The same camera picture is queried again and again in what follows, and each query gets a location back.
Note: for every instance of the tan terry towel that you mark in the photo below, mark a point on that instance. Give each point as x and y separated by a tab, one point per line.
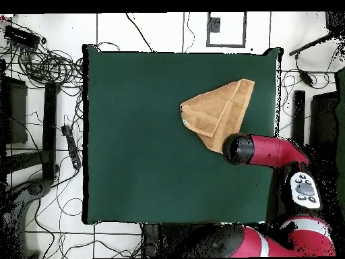
215	113

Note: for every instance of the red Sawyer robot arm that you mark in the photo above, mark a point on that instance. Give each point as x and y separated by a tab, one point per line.
269	151

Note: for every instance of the dark green table cloth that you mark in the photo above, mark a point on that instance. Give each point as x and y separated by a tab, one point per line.
129	121

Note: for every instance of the black power strip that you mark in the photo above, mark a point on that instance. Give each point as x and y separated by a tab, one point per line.
71	145

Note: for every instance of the black upright bar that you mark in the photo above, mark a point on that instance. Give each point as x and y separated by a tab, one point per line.
49	129
298	118

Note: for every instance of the dark grey square plate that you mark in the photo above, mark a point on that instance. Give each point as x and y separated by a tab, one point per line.
213	24

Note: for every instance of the dark stand base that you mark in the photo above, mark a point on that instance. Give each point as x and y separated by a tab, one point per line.
35	187

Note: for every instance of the black power adapter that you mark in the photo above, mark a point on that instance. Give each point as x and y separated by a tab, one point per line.
306	78

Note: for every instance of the dark box panel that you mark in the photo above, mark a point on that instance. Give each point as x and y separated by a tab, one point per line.
323	121
16	113

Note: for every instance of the black tripod boom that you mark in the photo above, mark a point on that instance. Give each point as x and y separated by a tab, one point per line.
310	44

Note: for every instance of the grey square frame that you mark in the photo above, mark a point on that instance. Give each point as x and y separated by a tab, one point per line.
226	45

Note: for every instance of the black network switch box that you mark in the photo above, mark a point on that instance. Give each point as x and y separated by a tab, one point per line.
20	36

